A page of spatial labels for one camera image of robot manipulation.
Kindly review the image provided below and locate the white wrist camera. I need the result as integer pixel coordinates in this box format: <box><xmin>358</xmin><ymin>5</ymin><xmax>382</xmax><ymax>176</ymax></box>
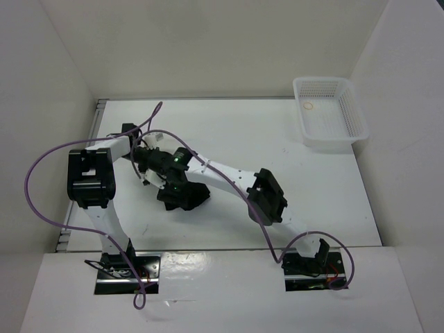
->
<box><xmin>143</xmin><ymin>132</ymin><xmax>164</xmax><ymax>149</ymax></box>
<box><xmin>141</xmin><ymin>169</ymin><xmax>166</xmax><ymax>189</ymax></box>

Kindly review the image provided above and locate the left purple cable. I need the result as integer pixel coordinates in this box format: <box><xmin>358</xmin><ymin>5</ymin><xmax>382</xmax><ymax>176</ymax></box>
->
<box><xmin>24</xmin><ymin>101</ymin><xmax>164</xmax><ymax>310</ymax></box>

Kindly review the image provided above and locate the black skirt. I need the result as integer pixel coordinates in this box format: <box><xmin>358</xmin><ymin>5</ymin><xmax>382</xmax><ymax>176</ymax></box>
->
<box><xmin>157</xmin><ymin>182</ymin><xmax>210</xmax><ymax>211</ymax></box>

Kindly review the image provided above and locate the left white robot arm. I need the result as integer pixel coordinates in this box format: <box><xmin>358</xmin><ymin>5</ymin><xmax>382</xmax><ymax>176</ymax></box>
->
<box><xmin>67</xmin><ymin>123</ymin><xmax>140</xmax><ymax>278</ymax></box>

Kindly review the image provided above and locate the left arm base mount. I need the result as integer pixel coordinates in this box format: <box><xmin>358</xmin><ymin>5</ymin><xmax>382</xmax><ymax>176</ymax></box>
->
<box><xmin>84</xmin><ymin>253</ymin><xmax>161</xmax><ymax>295</ymax></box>

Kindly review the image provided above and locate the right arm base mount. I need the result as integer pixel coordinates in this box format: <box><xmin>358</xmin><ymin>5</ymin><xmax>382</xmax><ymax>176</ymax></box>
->
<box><xmin>281</xmin><ymin>249</ymin><xmax>348</xmax><ymax>292</ymax></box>

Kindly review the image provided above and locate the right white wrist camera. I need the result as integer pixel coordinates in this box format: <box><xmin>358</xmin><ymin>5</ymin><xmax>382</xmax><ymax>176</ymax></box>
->
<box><xmin>141</xmin><ymin>169</ymin><xmax>166</xmax><ymax>189</ymax></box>

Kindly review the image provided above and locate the aluminium table edge rail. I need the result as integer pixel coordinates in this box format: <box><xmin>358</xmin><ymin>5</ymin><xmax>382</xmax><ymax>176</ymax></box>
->
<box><xmin>55</xmin><ymin>99</ymin><xmax>109</xmax><ymax>253</ymax></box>

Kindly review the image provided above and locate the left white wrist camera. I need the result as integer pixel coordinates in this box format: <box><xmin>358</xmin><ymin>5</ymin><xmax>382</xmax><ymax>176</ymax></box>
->
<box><xmin>143</xmin><ymin>132</ymin><xmax>164</xmax><ymax>149</ymax></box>

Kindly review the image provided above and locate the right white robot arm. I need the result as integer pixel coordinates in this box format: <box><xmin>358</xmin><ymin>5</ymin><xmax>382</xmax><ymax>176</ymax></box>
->
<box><xmin>139</xmin><ymin>147</ymin><xmax>330</xmax><ymax>275</ymax></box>

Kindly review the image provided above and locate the white plastic basket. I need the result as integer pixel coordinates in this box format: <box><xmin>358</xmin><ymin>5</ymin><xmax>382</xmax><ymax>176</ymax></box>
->
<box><xmin>293</xmin><ymin>76</ymin><xmax>369</xmax><ymax>148</ymax></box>

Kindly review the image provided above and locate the orange rubber band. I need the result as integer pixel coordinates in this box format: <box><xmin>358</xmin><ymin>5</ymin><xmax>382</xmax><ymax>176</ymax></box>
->
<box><xmin>303</xmin><ymin>102</ymin><xmax>314</xmax><ymax>110</ymax></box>

